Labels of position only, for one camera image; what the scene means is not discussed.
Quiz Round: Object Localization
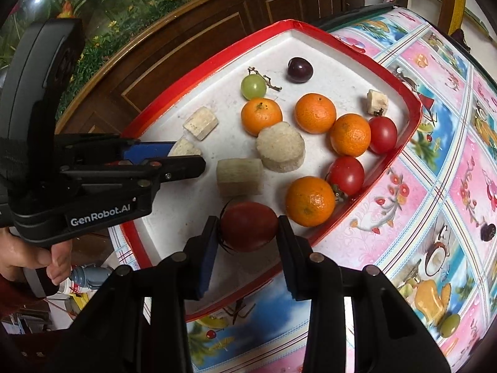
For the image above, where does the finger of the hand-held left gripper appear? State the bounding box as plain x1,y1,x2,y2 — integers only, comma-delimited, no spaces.
54,134,177,164
58,154,207,188

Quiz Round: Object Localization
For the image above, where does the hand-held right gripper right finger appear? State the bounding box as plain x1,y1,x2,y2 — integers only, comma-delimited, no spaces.
276,215,451,373

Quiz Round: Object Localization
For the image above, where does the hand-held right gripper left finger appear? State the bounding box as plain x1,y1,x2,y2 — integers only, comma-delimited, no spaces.
54,215,219,373

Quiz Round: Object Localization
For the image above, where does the dark red cherry tomato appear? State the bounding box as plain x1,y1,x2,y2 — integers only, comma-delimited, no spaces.
219,201,279,253

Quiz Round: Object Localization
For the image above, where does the green grape with stem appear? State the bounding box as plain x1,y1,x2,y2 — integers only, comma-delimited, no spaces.
241,67,282,100

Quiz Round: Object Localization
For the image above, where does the orange tangerine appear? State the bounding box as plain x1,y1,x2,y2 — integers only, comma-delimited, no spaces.
330,113,372,157
241,98,283,137
285,176,336,228
294,93,337,135

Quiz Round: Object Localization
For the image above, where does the red-rimmed white tray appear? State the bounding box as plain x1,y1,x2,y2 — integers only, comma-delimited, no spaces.
112,19,424,323

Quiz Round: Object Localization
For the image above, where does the person's left hand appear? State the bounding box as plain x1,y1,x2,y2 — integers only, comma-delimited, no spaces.
0,227,74,286

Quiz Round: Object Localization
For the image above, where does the red cherry tomato with stem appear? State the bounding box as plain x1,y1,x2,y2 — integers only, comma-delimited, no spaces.
326,156,366,203

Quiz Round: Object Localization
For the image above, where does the grey bottle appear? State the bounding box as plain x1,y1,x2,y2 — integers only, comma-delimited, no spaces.
70,264,113,290

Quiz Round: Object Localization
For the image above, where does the wooden cabinet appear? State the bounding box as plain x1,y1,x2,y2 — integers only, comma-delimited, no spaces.
54,0,367,140

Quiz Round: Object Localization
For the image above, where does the large dark purple plum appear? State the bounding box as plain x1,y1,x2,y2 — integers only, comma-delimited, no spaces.
287,57,313,84

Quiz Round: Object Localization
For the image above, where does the small green olive fruit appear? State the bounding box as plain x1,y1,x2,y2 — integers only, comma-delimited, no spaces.
439,313,461,338

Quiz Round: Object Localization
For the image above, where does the fruit-printed tablecloth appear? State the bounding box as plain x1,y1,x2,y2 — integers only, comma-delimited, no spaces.
109,6,497,373

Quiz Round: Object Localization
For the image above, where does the wooden shelf unit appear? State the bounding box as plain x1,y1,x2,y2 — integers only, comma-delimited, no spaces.
408,0,497,43

